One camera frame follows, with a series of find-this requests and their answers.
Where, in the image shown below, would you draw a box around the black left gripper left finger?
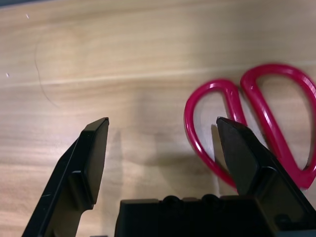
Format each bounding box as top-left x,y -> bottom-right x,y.
22,117 -> 110,237

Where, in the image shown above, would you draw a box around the red handled scissors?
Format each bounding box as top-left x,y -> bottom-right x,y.
184,63 -> 316,191

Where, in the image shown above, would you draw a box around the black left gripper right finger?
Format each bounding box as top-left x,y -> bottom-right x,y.
216,117 -> 316,218

